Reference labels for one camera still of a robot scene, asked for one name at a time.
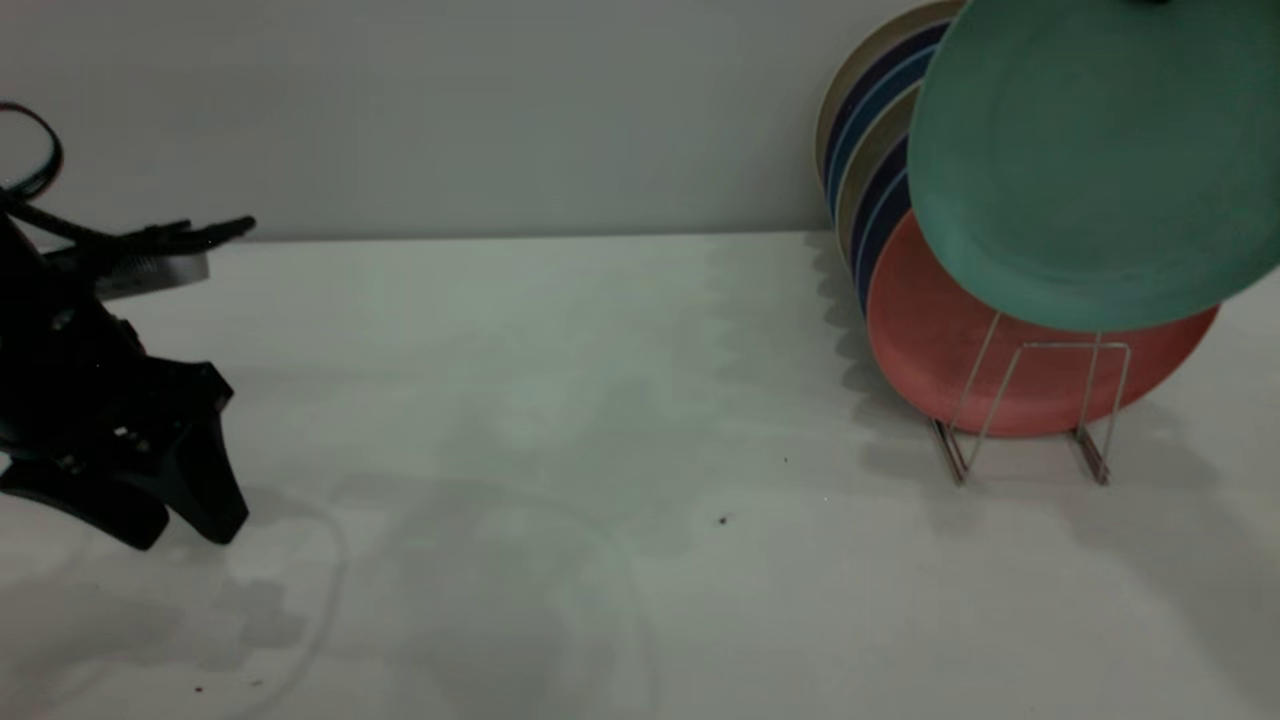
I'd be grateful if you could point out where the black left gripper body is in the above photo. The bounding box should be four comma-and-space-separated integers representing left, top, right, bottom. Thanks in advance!
0, 295, 236, 498

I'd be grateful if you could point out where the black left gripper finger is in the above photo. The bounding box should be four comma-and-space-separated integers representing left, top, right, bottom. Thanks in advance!
150, 400, 250, 547
0, 460, 169, 552

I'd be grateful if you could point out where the green plate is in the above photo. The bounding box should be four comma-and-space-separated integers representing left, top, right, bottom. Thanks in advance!
907, 0, 1280, 334

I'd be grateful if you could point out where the dark navy plate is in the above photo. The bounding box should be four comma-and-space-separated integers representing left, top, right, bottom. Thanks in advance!
848, 135, 913, 279
822, 20, 953, 206

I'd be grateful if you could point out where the blue plate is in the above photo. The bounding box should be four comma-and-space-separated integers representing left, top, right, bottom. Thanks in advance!
855, 168, 917, 317
826, 45, 937, 229

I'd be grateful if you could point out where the beige plate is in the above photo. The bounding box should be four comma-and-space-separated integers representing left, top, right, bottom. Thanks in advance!
813, 0, 967, 196
835, 85, 923, 263

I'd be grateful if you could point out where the pink plate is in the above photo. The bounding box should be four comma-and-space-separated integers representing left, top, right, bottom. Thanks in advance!
866, 210, 1221, 439

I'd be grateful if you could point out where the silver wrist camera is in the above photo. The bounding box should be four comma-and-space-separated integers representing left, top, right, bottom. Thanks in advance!
45, 250, 211, 302

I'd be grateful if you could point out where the black camera cable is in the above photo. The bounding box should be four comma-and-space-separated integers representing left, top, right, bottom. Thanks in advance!
0, 195, 257, 253

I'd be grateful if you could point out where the black looped cable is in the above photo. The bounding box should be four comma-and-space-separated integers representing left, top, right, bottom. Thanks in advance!
0, 100, 64, 206

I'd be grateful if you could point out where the metal wire plate rack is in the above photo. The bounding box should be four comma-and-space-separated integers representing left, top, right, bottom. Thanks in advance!
930, 312, 1131, 489

